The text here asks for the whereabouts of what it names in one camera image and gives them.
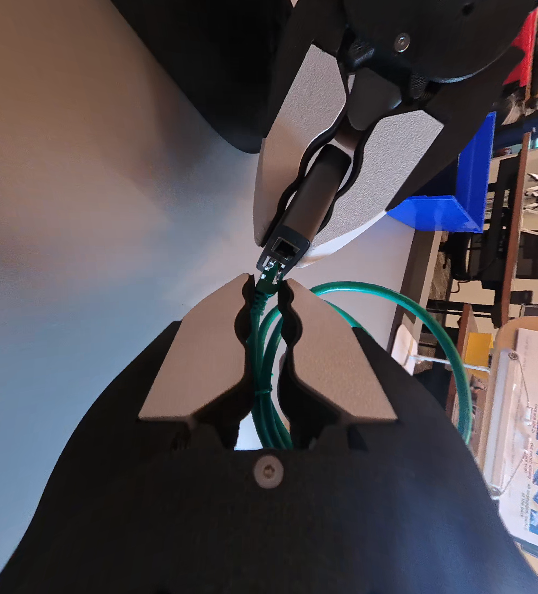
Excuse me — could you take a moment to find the red plastic bin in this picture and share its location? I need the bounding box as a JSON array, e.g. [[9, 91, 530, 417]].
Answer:
[[503, 9, 538, 86]]

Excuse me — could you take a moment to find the black ethernet port adapter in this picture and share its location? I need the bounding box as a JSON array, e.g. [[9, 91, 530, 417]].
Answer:
[[255, 144, 352, 279]]

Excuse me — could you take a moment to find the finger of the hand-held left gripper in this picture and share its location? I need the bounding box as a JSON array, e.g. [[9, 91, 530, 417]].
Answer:
[[253, 43, 349, 248], [296, 108, 446, 270]]

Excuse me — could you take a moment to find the blue plastic bin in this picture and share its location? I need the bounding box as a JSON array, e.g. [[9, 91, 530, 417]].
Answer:
[[386, 111, 497, 234]]

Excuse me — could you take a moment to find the dark rounded object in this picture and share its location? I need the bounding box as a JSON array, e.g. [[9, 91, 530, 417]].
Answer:
[[110, 0, 293, 155]]

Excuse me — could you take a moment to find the green ethernet cable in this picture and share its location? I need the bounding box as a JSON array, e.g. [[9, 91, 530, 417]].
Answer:
[[246, 261, 474, 451]]

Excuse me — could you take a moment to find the printed instruction sheet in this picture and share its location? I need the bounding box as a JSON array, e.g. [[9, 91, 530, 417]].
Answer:
[[499, 327, 538, 574]]

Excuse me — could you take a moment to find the small yellow bin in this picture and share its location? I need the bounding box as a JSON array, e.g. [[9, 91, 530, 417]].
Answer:
[[465, 332, 495, 368]]

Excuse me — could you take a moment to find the wooden top desk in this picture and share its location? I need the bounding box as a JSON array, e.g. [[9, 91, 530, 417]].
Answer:
[[483, 132, 532, 328], [445, 304, 475, 415]]

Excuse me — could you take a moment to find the clear acrylic sign stand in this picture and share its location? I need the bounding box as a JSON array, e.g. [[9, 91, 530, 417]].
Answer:
[[389, 324, 538, 502]]

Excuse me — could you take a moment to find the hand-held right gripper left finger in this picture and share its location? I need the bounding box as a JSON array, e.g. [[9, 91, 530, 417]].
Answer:
[[138, 274, 257, 450]]

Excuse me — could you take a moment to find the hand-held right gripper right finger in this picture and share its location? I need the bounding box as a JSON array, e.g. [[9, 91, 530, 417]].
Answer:
[[278, 278, 399, 450]]

